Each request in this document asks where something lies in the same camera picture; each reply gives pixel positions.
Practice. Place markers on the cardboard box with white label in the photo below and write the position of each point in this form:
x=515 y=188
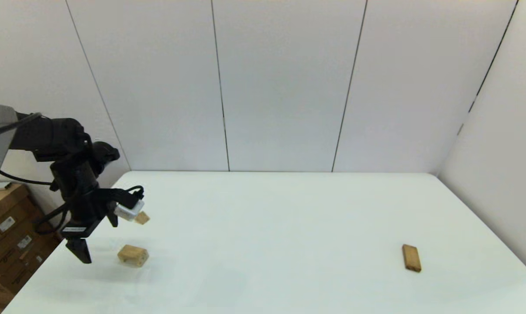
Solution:
x=27 y=257
x=5 y=211

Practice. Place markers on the rectangular wooden building block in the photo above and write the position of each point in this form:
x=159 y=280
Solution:
x=411 y=257

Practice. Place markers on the white flat board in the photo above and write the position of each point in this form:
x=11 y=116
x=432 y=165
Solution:
x=1 y=186

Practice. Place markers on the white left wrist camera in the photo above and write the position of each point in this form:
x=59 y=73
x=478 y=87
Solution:
x=129 y=211

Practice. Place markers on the arched wooden building block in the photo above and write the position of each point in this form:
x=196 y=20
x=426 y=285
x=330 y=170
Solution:
x=133 y=255

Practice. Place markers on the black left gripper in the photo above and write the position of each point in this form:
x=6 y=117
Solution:
x=88 y=209

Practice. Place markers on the triangular wooden building block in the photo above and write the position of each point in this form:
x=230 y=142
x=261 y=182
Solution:
x=143 y=218

